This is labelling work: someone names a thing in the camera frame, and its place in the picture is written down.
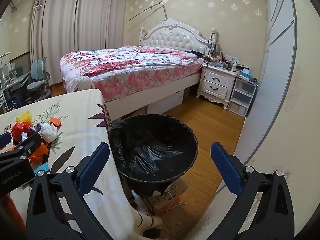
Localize pink floral quilt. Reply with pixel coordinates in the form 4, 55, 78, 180
60, 45, 208, 103

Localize beige curtain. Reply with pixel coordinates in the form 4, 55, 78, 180
78, 0, 128, 53
30, 0, 81, 85

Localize yellow foam net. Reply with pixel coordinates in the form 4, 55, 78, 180
15, 112, 33, 124

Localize person's left forearm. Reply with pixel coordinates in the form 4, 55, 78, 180
4, 197, 26, 233

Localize clear plastic drawer unit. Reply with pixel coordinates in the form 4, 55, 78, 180
227, 76, 258, 117

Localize cardboard box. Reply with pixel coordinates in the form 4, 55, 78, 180
145, 177, 189, 215

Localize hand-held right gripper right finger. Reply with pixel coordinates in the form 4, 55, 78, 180
207, 142, 295, 240

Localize white nightstand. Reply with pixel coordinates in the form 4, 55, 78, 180
196, 64, 238, 110

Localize white sliding wardrobe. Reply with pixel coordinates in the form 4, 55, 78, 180
234, 0, 298, 165

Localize grey study desk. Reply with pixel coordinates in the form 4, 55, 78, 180
5, 72, 31, 98

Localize black lined waste bin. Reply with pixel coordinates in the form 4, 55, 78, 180
108, 114, 198, 198

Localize cream floral tablecloth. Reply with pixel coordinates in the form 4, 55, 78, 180
0, 89, 163, 240

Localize grey-blue desk chair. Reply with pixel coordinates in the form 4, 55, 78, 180
26, 57, 52, 103

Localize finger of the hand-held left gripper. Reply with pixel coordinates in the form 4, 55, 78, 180
0, 132, 13, 149
0, 133, 42, 164

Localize cyan plastic piece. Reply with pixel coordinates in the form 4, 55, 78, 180
34, 163, 50, 176

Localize white plastic bag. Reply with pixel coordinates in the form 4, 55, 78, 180
39, 123, 58, 142

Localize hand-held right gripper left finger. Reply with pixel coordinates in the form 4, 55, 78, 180
26, 142, 118, 240

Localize white storage box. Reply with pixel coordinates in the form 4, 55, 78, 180
147, 90, 185, 116

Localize orange plastic piece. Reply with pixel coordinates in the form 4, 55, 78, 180
29, 141, 49, 163

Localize red foam net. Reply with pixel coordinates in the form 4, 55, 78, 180
12, 122, 33, 143

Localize white bed with tufted headboard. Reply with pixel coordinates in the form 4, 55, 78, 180
60, 17, 213, 120

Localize thin metal rod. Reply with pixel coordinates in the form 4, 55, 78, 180
126, 1, 168, 23

